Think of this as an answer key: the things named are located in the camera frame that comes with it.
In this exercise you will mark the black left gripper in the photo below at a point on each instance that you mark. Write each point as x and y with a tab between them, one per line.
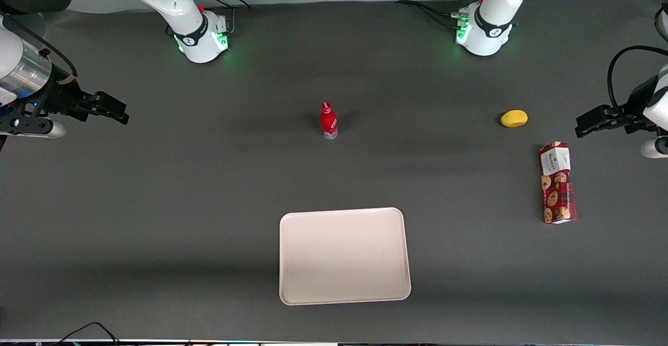
630	107

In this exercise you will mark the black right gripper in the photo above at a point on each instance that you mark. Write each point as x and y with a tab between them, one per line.
61	98

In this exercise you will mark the red coke bottle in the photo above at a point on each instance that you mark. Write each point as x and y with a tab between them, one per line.
328	121

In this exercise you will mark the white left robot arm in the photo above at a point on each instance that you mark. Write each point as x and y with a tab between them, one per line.
496	1

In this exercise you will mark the beige plastic tray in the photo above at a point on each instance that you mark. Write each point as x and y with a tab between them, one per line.
344	256

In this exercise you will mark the red cookie box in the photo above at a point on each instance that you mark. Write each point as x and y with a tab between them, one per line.
557	189

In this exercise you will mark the yellow lemon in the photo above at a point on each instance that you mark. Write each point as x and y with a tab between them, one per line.
514	118

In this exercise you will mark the dark grey table mat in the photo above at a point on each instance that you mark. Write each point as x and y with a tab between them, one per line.
156	205

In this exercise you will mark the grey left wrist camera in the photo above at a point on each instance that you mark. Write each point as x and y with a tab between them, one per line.
652	148

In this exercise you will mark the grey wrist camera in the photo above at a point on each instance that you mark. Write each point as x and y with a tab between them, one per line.
652	148
47	128

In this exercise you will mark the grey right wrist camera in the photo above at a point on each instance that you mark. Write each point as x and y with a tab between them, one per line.
47	128

